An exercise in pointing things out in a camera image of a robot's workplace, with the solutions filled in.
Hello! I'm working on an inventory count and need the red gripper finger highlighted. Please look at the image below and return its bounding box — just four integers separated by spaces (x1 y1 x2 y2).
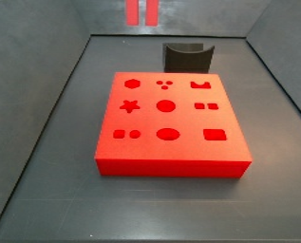
144 0 159 27
125 0 137 26

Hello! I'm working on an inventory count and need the black curved holder block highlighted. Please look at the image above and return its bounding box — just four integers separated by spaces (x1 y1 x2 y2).
163 43 214 73

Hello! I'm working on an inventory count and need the red shape-sorter block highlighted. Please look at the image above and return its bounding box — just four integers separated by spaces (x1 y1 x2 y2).
95 72 251 178

